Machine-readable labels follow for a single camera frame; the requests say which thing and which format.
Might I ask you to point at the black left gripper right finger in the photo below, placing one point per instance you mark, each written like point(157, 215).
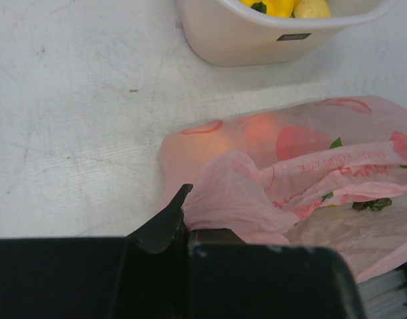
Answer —
point(227, 278)

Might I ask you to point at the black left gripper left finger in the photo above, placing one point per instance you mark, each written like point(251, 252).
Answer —
point(91, 277)

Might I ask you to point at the pink plastic bag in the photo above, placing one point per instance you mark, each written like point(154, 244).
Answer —
point(331, 173)

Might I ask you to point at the white plastic fruit basket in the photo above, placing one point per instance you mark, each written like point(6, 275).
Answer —
point(227, 33)

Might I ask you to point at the yellow bell pepper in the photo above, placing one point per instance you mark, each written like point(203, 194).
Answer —
point(273, 8)

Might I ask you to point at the pale yellow pear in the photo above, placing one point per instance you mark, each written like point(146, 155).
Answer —
point(311, 9)

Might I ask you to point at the aluminium front rail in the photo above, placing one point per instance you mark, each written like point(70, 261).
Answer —
point(385, 296)

